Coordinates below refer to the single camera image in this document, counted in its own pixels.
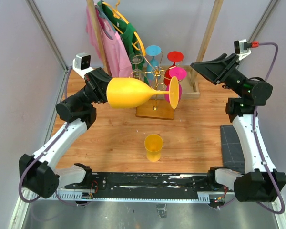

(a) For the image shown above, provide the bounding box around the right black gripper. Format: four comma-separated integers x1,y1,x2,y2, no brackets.
189,53,248,98

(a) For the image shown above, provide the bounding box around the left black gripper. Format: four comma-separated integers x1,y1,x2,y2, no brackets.
75,67,130,107

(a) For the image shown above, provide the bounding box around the yellow plastic cup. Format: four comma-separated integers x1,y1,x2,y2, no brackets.
106,76,180,109
144,134,163,162

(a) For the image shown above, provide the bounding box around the magenta plastic goblet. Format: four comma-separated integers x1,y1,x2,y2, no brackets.
163,66,187,102

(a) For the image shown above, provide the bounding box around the clear wine glass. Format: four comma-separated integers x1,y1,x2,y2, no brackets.
129,53,144,81

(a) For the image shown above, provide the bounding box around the red plastic cup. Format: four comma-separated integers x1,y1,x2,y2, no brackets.
163,51,184,86

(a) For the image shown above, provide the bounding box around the blue plastic goblet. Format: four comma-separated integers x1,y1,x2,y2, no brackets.
145,45,162,81

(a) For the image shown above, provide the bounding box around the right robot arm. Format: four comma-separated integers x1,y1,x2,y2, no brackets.
191,53,286,202

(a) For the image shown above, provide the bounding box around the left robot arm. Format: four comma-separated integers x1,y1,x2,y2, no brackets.
18,67,112,202

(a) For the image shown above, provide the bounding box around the wooden rack base board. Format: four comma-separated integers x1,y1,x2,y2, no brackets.
135,100,174,120

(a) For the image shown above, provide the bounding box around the pink shirt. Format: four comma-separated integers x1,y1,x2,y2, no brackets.
86,8,133,77

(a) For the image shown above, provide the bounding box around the green shirt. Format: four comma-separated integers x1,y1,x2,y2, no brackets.
95,2,141,77

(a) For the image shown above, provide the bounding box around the grey clothes hanger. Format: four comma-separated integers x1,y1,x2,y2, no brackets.
95,3,116,40

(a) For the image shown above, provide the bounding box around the dark grey folded cloth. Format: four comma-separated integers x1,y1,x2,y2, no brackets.
220,125,245,174

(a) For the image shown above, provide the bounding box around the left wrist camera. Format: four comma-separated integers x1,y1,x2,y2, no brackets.
72,53,93,79

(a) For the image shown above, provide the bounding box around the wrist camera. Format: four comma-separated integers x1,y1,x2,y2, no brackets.
72,53,93,79
234,39,259,61

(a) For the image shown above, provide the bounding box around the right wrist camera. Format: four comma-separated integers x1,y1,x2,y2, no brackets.
234,39,259,61

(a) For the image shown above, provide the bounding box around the wooden clothes rack frame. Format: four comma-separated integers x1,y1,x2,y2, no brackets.
87,0,223,99

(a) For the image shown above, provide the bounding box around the gold wire glass rack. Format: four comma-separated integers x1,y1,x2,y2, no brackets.
129,51,184,112

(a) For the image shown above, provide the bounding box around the black mounting rail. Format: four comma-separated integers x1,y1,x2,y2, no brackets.
65,172,225,200

